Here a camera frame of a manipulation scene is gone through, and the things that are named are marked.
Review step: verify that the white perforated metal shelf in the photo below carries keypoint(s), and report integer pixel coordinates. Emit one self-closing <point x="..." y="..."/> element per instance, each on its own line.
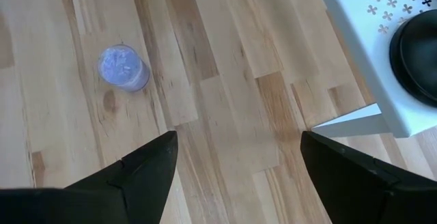
<point x="362" y="46"/>

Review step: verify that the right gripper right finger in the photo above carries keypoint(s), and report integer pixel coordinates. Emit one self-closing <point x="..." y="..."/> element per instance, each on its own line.
<point x="348" y="183"/>

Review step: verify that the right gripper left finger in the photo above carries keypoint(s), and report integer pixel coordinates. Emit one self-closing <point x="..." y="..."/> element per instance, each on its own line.
<point x="143" y="176"/>

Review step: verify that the purple candle in glass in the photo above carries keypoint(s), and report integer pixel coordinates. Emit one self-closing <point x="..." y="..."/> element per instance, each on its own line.
<point x="121" y="67"/>

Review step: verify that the black metal candlestick holder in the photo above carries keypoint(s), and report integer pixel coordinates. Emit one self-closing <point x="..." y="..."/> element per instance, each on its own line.
<point x="416" y="56"/>

